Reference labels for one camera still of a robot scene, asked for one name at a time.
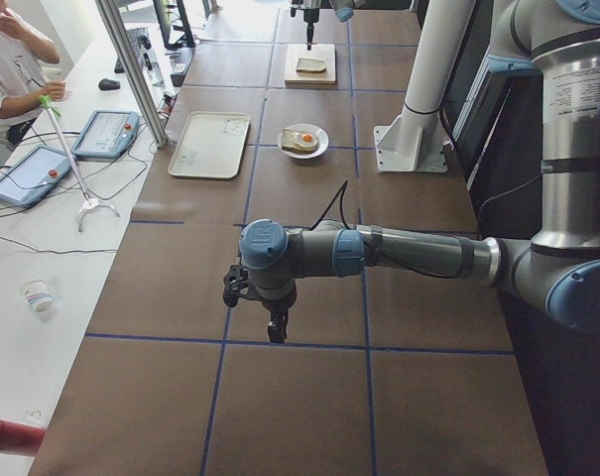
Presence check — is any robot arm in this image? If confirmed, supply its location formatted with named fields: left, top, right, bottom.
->
left=223, top=1, right=600, bottom=343
left=290, top=0, right=365, bottom=51

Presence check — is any far teach pendant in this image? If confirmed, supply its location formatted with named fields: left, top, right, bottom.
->
left=71, top=110, right=140, bottom=162

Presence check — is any wooden cutting board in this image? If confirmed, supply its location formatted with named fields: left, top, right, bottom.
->
left=284, top=44, right=337, bottom=86

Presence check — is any teach pendant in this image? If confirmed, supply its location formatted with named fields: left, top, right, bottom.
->
left=0, top=146, right=70, bottom=207
left=71, top=110, right=140, bottom=162

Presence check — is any metal stand with green tip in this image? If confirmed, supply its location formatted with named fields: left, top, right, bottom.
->
left=38, top=94, right=121, bottom=233

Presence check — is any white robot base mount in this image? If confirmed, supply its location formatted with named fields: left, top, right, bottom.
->
left=374, top=0, right=476, bottom=173

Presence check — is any near teach pendant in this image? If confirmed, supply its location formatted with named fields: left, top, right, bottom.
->
left=0, top=146, right=70, bottom=207

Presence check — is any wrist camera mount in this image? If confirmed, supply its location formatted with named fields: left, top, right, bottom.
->
left=222, top=264, right=252, bottom=308

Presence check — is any brown bread slice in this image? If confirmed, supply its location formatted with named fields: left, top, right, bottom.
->
left=296, top=58, right=327, bottom=74

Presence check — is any black computer mouse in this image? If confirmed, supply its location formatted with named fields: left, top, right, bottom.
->
left=98, top=78, right=120, bottom=91

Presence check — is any person in white shirt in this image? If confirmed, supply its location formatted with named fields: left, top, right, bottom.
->
left=0, top=0, right=65, bottom=145

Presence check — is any cream bear serving tray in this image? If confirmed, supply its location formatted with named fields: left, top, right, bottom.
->
left=168, top=111, right=250, bottom=179

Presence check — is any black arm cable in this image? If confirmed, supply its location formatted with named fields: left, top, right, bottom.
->
left=310, top=178, right=351, bottom=232

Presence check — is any red cylinder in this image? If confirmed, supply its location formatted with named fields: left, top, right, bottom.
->
left=0, top=419, right=46, bottom=456

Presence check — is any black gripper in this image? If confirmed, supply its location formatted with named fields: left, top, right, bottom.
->
left=253, top=282, right=298, bottom=343
left=290, top=0, right=321, bottom=51

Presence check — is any paper cup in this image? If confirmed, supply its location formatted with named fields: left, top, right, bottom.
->
left=21, top=280, right=54, bottom=312

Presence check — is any aluminium frame post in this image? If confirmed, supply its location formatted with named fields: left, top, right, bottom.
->
left=95, top=0, right=169, bottom=150

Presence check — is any black keyboard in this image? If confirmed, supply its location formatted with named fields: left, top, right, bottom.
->
left=126, top=27, right=153, bottom=70

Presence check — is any bottom bread slice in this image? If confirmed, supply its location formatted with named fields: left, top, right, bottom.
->
left=281, top=128, right=319, bottom=153

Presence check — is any fried egg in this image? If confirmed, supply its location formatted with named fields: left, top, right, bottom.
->
left=292, top=131, right=318, bottom=149

